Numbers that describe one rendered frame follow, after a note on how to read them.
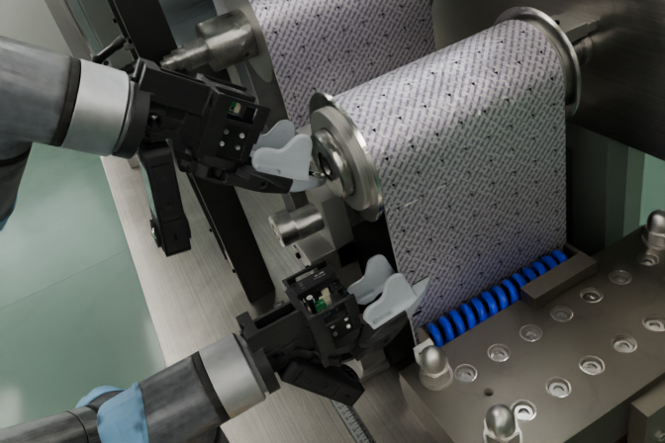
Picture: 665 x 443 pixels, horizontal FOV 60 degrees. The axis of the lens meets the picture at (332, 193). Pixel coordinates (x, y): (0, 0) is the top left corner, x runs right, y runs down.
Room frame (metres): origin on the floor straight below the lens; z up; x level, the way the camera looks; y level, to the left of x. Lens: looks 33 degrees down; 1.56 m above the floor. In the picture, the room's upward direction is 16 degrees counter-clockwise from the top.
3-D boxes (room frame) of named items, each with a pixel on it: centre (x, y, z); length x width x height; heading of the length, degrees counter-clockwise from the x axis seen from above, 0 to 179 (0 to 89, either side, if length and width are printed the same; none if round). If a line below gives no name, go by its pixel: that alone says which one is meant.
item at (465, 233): (0.50, -0.16, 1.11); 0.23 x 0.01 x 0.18; 108
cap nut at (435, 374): (0.40, -0.05, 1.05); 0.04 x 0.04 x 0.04
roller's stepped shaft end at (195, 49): (0.74, 0.13, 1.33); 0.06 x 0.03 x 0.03; 108
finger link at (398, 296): (0.45, -0.04, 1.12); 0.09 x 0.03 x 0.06; 106
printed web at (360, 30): (0.69, -0.10, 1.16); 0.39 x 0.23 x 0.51; 18
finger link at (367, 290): (0.48, -0.03, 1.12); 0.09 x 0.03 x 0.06; 109
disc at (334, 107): (0.52, -0.02, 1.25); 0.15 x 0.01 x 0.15; 18
